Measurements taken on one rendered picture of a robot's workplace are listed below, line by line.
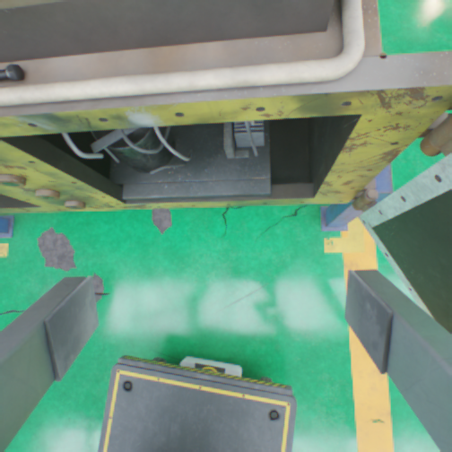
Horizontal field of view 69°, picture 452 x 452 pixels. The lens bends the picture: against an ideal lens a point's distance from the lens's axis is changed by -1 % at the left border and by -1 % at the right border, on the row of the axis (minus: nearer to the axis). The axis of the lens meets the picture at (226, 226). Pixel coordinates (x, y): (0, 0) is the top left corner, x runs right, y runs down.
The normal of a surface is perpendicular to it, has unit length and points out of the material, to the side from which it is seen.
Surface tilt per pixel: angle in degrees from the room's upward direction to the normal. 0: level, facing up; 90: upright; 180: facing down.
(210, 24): 90
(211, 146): 0
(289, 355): 0
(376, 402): 0
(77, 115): 90
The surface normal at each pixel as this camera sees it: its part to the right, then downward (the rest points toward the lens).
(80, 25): 0.00, 0.99
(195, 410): -0.13, -0.15
